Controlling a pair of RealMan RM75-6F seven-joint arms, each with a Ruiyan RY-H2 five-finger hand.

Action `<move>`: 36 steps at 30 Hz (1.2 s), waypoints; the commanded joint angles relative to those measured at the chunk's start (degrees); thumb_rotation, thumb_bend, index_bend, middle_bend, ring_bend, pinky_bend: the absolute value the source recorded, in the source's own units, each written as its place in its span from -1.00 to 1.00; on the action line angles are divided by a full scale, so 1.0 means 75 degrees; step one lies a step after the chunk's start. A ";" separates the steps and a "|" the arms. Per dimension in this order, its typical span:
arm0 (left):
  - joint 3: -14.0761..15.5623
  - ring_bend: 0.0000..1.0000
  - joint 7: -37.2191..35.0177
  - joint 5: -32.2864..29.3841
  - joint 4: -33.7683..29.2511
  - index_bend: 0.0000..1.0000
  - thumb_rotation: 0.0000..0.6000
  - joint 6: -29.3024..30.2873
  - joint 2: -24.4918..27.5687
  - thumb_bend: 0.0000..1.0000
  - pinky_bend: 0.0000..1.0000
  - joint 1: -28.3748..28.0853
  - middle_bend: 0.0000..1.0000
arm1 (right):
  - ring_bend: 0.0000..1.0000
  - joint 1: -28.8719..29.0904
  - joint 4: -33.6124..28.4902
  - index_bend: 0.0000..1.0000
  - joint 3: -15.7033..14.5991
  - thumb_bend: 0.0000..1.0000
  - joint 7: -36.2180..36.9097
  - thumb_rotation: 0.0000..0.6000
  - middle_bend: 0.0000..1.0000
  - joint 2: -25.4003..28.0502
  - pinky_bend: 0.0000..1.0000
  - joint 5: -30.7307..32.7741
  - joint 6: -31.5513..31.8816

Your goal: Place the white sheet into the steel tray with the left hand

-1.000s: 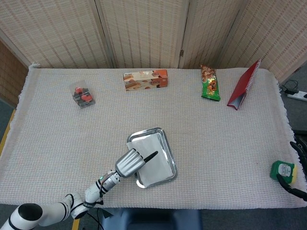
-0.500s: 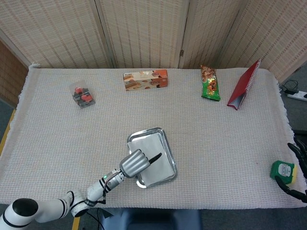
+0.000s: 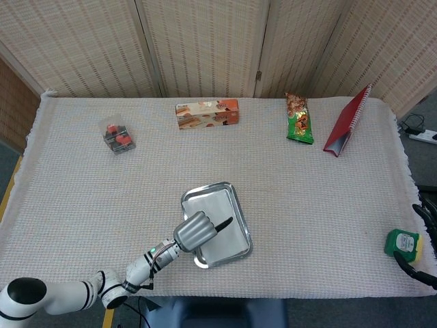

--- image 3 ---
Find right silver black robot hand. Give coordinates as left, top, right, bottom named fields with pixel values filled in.
left=393, top=203, right=437, bottom=292

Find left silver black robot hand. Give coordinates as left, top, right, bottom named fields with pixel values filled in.
left=172, top=210, right=234, bottom=254

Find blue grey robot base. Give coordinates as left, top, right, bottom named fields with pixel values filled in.
left=141, top=295, right=290, bottom=328

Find silver metal tray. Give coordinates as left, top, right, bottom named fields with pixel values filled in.
left=180, top=180, right=254, bottom=269

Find green yellow sponge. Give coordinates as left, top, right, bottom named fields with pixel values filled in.
left=383, top=228, right=425, bottom=265

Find black equipment base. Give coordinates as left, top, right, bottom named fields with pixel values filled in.
left=417, top=184, right=437, bottom=205

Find white woven tablecloth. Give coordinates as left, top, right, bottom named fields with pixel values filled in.
left=0, top=89, right=437, bottom=300

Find orange biscuit box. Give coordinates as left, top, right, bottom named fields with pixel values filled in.
left=175, top=98, right=240, bottom=131

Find clear plastic coffee box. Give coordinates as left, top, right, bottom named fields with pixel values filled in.
left=98, top=114, right=137, bottom=155

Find white power strip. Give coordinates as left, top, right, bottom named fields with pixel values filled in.
left=408, top=128, right=437, bottom=146

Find green snack bag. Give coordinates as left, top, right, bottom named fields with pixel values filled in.
left=285, top=91, right=315, bottom=146

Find red spiral notebook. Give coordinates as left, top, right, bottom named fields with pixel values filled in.
left=322, top=83, right=373, bottom=159

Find beige woven folding screen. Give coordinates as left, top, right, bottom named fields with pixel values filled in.
left=0, top=0, right=437, bottom=119

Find brown woven panel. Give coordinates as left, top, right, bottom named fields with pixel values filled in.
left=0, top=57, right=42, bottom=152

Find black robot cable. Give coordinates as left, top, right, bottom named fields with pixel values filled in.
left=123, top=296, right=152, bottom=328

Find black power cable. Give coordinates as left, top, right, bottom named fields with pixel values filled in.
left=397, top=113, right=426, bottom=136

